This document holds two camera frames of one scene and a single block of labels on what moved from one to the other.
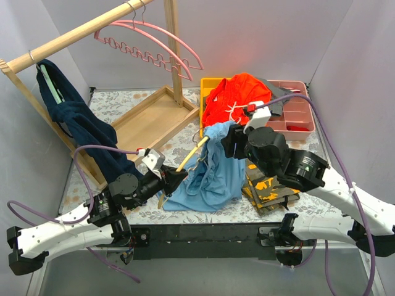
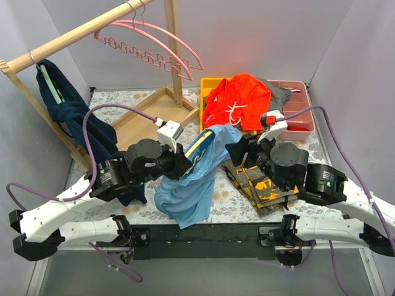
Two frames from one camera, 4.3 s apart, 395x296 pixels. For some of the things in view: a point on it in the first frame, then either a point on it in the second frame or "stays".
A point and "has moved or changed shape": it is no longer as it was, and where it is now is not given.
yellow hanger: x=187 y=158 has moved or changed shape
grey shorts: x=276 y=107 stays
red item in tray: x=297 y=128 stays
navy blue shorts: x=83 y=126 stays
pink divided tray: x=297 y=121 stays
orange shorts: x=227 y=100 stays
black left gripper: x=166 y=179 to x=178 y=161
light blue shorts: x=214 y=181 has moved or changed shape
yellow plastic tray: x=207 y=85 stays
